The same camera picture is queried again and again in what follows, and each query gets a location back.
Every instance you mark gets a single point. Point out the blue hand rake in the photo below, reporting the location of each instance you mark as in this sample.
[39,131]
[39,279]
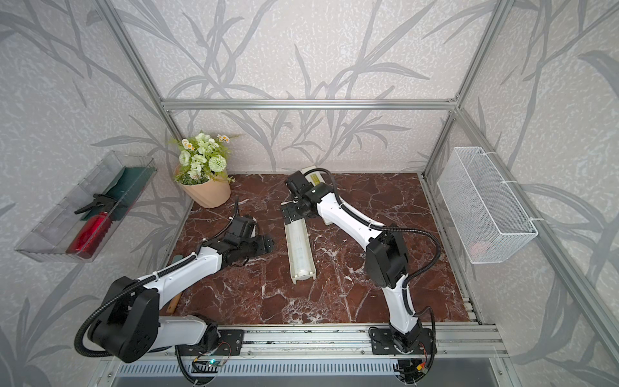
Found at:
[172,306]

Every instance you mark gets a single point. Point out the clear plastic wall shelf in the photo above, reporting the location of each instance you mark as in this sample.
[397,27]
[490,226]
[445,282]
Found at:
[80,225]

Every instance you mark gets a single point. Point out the aluminium front rail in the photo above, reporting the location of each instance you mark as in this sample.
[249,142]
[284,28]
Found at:
[455,340]

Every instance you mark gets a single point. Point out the red spray bottle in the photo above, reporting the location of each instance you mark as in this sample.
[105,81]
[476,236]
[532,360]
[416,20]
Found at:
[97,223]

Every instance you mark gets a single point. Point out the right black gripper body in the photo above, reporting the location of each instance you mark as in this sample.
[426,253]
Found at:
[300,212]

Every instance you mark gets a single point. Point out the white wire mesh basket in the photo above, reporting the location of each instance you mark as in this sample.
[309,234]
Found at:
[483,206]

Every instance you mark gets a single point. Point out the white green artificial flowers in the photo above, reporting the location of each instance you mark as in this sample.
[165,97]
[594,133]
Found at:
[203,158]

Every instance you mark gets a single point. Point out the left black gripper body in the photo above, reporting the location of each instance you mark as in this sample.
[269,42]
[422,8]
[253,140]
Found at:
[251,247]

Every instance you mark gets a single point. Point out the pink item in basket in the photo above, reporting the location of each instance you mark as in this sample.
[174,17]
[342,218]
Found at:
[479,249]

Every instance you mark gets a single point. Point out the terracotta flower pot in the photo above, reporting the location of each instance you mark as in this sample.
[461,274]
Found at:
[207,189]

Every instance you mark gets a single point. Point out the cream dispenser base tray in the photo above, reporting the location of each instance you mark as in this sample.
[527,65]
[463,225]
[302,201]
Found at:
[294,277]

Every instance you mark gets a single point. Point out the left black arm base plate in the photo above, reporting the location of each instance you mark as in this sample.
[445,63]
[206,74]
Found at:
[221,343]

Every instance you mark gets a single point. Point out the cream dispenser lid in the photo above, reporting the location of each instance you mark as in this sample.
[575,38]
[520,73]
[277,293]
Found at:
[318,194]

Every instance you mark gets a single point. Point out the dark green folded cloth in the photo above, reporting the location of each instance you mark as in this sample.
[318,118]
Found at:
[126,188]

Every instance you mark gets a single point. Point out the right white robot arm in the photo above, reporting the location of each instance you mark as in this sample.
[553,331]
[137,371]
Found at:
[386,255]

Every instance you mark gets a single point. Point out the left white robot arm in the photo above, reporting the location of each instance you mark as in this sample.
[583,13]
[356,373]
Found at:
[128,323]

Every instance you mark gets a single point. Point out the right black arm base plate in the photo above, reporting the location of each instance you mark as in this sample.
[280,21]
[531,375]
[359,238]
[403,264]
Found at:
[389,341]

